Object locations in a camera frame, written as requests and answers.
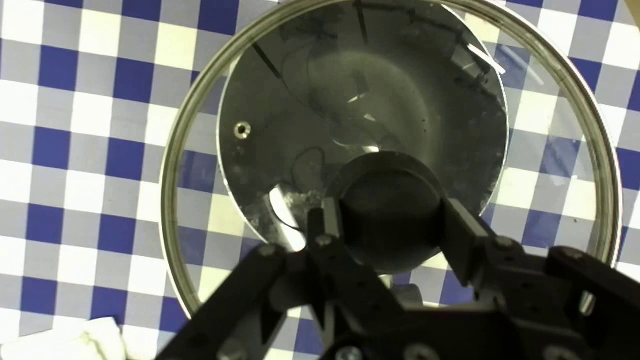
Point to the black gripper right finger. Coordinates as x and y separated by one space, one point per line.
533 287

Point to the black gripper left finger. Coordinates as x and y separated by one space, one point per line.
266 292

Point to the glass lid with black knob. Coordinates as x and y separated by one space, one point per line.
372 100

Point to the white folded cloth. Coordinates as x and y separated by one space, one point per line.
60 340

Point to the blue white checkered tablecloth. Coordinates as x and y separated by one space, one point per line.
72 141

